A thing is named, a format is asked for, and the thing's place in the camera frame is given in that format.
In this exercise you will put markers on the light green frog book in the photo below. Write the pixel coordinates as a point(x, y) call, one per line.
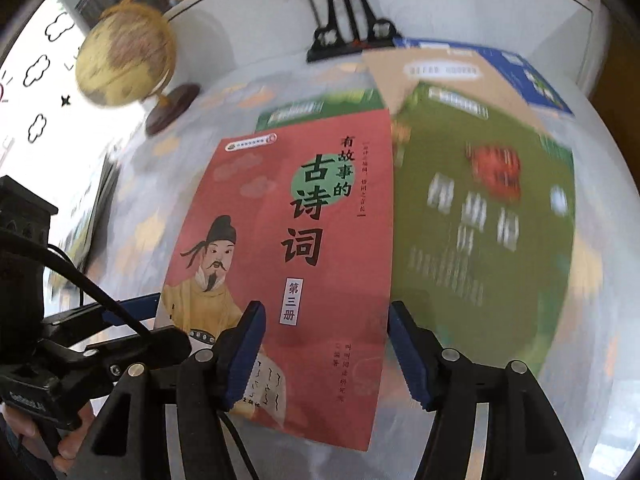
point(350, 105)

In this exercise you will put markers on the person's left hand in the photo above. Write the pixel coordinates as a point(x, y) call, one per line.
point(75, 445)

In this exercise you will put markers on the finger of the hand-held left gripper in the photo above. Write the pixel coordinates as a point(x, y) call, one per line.
point(90, 317)
point(150, 347)

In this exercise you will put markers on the tan book with car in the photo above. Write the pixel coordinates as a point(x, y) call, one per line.
point(390, 75)

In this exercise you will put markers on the black wall decals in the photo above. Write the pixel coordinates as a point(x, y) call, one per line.
point(65, 101)

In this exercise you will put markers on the blue book with sheep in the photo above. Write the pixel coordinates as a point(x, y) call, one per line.
point(530, 75)

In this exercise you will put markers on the antique yellow globe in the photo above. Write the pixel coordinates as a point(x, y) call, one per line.
point(125, 55)

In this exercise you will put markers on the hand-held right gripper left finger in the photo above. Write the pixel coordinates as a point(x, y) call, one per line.
point(245, 355)

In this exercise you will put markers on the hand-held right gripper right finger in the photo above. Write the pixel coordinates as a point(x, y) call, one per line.
point(410, 360)

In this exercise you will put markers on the white title meadow book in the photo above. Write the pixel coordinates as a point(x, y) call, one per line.
point(82, 230)

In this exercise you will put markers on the leaf patterned tablecloth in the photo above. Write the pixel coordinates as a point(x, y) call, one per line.
point(165, 170)

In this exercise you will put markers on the green book with red insect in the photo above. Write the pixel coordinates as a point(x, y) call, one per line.
point(440, 260)

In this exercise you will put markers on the red book with robed man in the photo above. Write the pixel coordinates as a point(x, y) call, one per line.
point(310, 260)

